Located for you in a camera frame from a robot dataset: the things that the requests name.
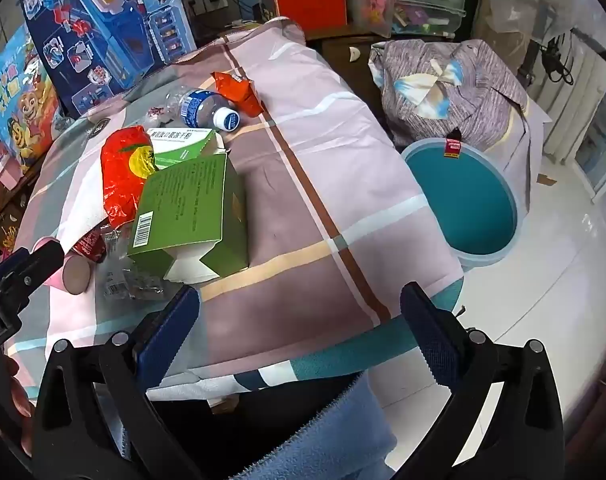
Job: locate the red drink can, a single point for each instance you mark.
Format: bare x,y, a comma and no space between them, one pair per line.
90,247

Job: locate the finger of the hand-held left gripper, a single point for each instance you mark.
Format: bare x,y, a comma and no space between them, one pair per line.
10,261

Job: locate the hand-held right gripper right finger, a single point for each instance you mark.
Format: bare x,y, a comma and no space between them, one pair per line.
433,332

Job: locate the blue toy box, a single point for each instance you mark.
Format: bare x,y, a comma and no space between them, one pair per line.
108,25

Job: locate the person's left hand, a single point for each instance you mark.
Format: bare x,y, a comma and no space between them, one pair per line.
19,400

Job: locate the green cardboard box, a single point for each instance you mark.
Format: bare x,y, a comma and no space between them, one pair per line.
193,210

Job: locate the clear plastic water bottle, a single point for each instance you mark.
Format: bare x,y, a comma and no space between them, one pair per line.
200,105

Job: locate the small clear wrapper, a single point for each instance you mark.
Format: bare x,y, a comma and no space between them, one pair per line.
156,113

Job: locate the white and green carton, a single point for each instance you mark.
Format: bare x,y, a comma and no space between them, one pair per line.
180,142

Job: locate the cartoon dog toy box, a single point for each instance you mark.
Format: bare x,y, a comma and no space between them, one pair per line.
18,100

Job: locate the clear plastic wrapper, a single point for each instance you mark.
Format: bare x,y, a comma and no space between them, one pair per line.
128,280

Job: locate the red snack bag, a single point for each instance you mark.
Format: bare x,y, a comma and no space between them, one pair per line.
120,180

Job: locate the grey metal stand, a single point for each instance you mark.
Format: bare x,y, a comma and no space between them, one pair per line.
533,50

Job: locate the lilac sheet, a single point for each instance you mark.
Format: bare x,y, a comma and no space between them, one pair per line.
530,150

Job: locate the blue flat box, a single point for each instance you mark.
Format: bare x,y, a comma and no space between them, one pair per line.
247,0

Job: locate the teal plastic bucket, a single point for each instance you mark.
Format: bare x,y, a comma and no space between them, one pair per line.
463,205

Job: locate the person's blue fleece garment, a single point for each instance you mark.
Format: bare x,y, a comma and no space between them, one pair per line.
333,440

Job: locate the white wall socket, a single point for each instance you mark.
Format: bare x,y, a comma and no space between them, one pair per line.
198,5
217,0

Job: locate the orange snack wrapper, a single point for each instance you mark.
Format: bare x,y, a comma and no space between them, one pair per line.
238,92

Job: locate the plaid pink blanket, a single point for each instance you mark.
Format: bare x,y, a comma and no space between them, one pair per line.
303,220

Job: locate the cardboard scrap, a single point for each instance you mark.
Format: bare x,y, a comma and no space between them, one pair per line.
547,180

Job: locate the glass sliding door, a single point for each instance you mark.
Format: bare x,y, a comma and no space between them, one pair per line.
603,145

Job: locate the white radiator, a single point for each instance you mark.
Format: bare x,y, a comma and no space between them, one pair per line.
583,95

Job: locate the grey striped quilt bundle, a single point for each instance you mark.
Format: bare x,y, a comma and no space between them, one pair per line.
483,90

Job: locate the pink paper cup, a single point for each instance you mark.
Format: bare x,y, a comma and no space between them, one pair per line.
75,275

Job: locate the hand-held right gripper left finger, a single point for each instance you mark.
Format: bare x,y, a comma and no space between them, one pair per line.
168,332

